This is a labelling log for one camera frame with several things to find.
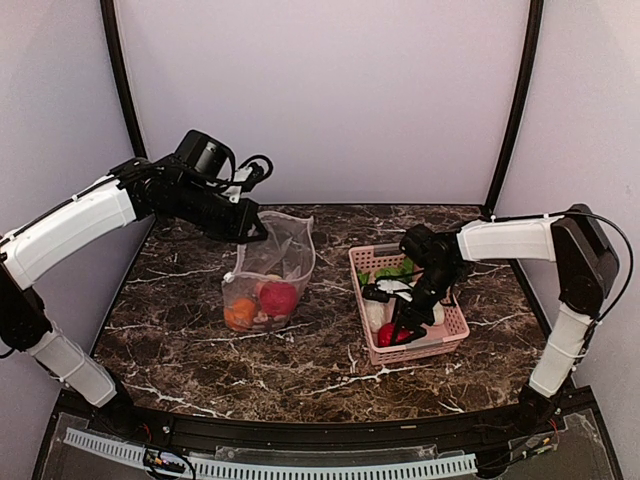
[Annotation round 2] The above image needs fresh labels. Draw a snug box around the green leaf toy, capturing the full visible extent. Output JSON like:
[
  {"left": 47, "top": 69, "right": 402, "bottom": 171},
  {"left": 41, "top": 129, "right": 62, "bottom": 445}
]
[{"left": 356, "top": 258, "right": 414, "bottom": 286}]

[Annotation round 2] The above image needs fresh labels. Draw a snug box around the dark red onion toy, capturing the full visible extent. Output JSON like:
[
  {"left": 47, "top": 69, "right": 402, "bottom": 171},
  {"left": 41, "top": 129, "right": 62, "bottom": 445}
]
[{"left": 251, "top": 310, "right": 290, "bottom": 332}]

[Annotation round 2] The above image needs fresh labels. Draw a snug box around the clear zip top bag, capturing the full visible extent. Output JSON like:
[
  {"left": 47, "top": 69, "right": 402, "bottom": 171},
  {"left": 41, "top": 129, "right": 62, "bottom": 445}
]
[{"left": 221, "top": 211, "right": 316, "bottom": 333}]

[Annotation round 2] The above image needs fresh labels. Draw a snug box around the white bun toy lower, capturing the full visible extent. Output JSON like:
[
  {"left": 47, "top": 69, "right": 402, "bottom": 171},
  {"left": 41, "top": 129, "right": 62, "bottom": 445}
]
[{"left": 364, "top": 300, "right": 392, "bottom": 334}]

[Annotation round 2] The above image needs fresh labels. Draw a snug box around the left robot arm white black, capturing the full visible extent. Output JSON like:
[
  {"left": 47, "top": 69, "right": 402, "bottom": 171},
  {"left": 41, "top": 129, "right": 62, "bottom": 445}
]
[{"left": 1, "top": 130, "right": 274, "bottom": 436}]

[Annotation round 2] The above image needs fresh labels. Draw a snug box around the left black frame post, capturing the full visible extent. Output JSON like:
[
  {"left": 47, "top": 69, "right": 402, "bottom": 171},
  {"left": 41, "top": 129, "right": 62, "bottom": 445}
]
[{"left": 99, "top": 0, "right": 147, "bottom": 158}]

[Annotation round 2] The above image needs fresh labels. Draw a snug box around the white bun toy upper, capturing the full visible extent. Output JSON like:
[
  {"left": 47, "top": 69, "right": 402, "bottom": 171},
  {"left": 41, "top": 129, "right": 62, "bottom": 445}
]
[{"left": 432, "top": 303, "right": 445, "bottom": 326}]

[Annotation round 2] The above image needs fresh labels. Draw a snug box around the white bun toy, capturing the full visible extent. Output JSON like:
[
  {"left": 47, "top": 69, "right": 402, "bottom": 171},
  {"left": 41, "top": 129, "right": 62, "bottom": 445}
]
[
  {"left": 432, "top": 303, "right": 445, "bottom": 326},
  {"left": 364, "top": 300, "right": 392, "bottom": 334}
]

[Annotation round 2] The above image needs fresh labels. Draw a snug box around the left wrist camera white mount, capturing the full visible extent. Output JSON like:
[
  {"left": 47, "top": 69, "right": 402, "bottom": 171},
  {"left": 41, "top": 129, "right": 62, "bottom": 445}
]
[{"left": 221, "top": 163, "right": 265, "bottom": 204}]

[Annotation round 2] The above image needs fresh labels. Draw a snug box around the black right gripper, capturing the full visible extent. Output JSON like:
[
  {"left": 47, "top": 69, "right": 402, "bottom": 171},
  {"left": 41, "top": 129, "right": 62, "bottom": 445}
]
[{"left": 390, "top": 263, "right": 462, "bottom": 347}]

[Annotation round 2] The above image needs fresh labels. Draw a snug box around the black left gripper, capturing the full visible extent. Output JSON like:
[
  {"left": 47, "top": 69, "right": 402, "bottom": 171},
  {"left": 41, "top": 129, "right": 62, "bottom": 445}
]
[{"left": 172, "top": 178, "right": 269, "bottom": 243}]

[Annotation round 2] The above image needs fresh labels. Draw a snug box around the orange tangerine toy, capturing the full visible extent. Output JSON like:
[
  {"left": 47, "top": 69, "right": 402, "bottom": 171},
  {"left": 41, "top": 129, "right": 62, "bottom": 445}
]
[{"left": 224, "top": 297, "right": 257, "bottom": 331}]

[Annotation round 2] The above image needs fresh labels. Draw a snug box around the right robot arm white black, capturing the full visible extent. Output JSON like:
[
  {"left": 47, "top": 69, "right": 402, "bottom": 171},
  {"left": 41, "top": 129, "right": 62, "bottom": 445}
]
[{"left": 399, "top": 203, "right": 634, "bottom": 434}]

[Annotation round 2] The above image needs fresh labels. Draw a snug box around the black front rail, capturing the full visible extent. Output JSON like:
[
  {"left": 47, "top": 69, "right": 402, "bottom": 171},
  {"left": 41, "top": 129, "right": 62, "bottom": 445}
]
[{"left": 58, "top": 387, "right": 616, "bottom": 474}]

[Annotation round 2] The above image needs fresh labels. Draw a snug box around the white slotted cable duct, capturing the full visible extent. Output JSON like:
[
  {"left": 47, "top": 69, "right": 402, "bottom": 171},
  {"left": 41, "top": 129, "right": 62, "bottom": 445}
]
[{"left": 63, "top": 427, "right": 478, "bottom": 479}]

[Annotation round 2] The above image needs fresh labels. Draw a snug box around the right black frame post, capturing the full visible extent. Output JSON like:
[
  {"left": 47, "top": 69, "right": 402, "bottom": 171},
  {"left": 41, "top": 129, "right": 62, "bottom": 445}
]
[{"left": 482, "top": 0, "right": 544, "bottom": 214}]

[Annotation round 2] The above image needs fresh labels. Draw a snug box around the pink plastic basket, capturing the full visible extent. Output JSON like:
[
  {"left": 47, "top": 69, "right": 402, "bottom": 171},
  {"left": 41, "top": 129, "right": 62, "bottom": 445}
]
[{"left": 348, "top": 244, "right": 469, "bottom": 365}]

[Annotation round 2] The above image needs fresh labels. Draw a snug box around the red apple toy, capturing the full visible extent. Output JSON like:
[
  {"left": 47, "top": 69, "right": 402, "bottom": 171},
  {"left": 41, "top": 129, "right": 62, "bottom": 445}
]
[
  {"left": 377, "top": 323, "right": 412, "bottom": 348},
  {"left": 259, "top": 282, "right": 298, "bottom": 317}
]

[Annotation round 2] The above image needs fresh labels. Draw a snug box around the black frame post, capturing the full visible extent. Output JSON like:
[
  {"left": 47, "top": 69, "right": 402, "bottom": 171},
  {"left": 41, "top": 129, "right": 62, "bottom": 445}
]
[
  {"left": 99, "top": 0, "right": 147, "bottom": 158},
  {"left": 482, "top": 0, "right": 544, "bottom": 214}
]

